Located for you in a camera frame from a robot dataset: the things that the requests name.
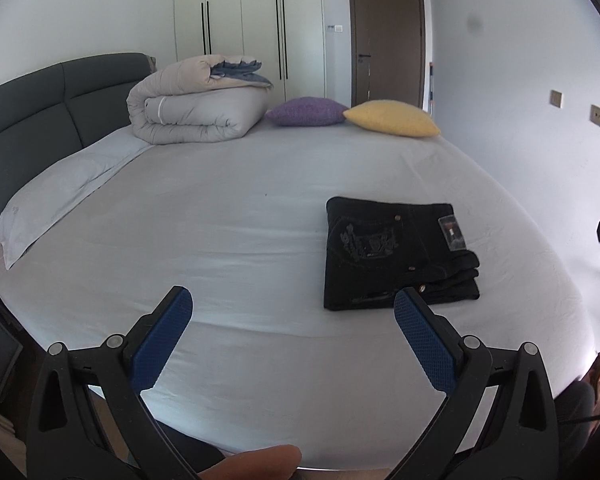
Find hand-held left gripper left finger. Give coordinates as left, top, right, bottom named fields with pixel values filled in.
left=25, top=285, right=201, bottom=480

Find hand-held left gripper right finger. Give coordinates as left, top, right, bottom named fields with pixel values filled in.
left=380, top=287, right=563, bottom=480

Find black pants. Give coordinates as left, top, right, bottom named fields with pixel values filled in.
left=323, top=196, right=482, bottom=312

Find person's left hand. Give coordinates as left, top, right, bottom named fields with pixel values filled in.
left=214, top=444, right=303, bottom=480

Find bed with white sheet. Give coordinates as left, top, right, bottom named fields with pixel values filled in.
left=0, top=120, right=598, bottom=468

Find person's dark trouser leg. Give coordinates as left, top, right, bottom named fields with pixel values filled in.
left=555, top=382, right=599, bottom=463

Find white pillow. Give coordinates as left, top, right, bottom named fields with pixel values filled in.
left=0, top=132, right=153, bottom=270

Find yellow cushion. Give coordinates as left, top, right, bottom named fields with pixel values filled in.
left=342, top=100, right=441, bottom=138

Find folded beige duvet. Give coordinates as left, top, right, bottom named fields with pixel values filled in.
left=126, top=54, right=275, bottom=146

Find purple cushion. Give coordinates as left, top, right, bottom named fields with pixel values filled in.
left=265, top=96, right=350, bottom=127

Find grey headboard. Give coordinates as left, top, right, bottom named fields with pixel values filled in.
left=0, top=52, right=156, bottom=246

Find brown door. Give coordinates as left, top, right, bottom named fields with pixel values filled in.
left=346, top=0, right=427, bottom=111

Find white wardrobe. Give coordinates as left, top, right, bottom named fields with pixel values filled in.
left=174, top=0, right=327, bottom=103

